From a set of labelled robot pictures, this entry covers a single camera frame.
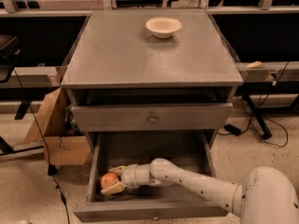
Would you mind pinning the brown cardboard box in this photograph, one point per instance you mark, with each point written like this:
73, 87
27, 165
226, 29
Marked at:
50, 130

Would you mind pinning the small yellow foam piece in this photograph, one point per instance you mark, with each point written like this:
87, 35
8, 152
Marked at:
255, 64

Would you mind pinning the round metal middle knob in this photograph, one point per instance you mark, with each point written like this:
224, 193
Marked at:
156, 217

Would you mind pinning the white paper bowl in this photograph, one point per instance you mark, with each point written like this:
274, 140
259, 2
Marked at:
163, 27

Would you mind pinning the closed grey top drawer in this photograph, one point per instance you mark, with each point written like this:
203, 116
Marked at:
112, 118

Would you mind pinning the grey wooden drawer cabinet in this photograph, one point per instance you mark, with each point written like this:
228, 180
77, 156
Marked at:
118, 61

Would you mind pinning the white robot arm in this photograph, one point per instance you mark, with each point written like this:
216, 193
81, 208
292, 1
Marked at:
266, 195

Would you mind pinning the orange fruit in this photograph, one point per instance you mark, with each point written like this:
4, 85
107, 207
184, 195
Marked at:
107, 179

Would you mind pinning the black office chair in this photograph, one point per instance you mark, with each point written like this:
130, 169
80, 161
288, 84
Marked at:
10, 48

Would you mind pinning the black power adapter with cable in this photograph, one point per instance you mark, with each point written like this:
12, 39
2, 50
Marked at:
275, 140

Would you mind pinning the round metal knob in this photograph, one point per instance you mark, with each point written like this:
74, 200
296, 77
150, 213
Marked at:
152, 119
156, 217

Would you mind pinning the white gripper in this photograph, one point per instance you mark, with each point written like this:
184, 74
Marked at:
128, 174

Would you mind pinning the round metal top knob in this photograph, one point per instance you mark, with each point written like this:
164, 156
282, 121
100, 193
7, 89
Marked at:
152, 119

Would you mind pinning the open grey middle drawer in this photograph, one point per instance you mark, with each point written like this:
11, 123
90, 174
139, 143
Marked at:
187, 150

